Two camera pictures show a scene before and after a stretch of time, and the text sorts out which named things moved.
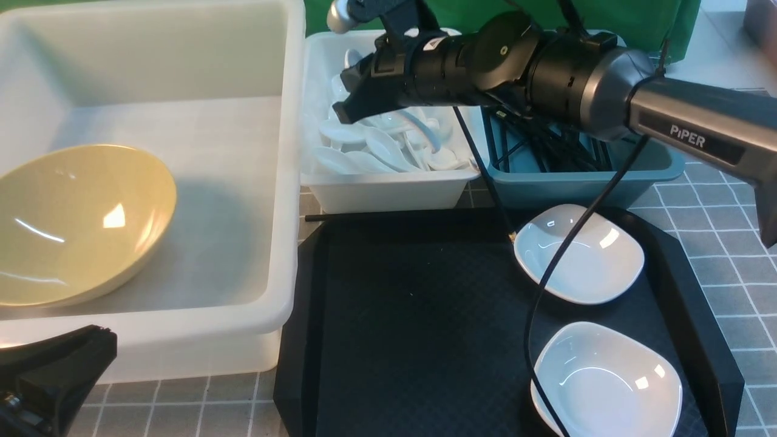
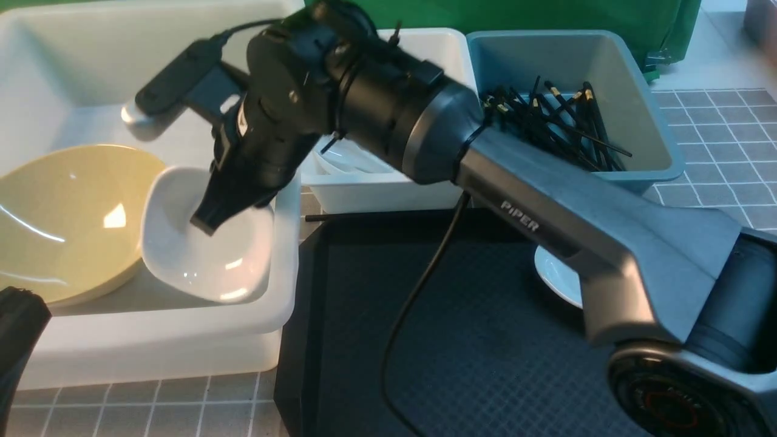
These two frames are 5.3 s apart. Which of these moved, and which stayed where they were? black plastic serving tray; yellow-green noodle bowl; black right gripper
Moved: black right gripper
Stayed: yellow-green noodle bowl; black plastic serving tray
